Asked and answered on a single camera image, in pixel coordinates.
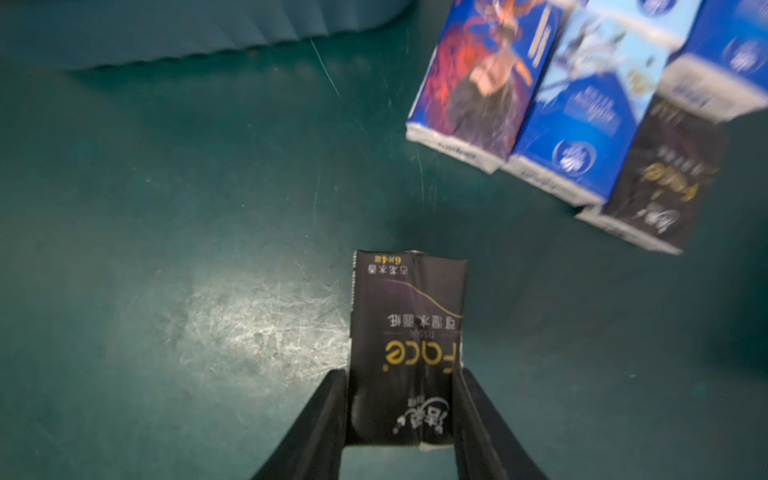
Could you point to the dark blue tissue pack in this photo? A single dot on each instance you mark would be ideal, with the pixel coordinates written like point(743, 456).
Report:
point(482, 77)

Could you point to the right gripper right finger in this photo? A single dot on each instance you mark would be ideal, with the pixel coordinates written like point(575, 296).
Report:
point(484, 445)

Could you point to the teal plastic storage box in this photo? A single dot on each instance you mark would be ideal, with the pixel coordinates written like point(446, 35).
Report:
point(77, 35)

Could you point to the black Face tissue pack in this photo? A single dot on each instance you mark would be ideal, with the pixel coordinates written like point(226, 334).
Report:
point(406, 341)
point(667, 173)

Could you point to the blue pocket tissue pack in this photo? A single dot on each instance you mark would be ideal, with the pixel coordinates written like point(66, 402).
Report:
point(594, 94)

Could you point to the light blue tissue pack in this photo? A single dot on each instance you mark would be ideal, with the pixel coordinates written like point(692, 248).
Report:
point(721, 71)

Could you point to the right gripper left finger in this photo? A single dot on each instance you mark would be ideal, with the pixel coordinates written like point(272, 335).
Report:
point(313, 446)

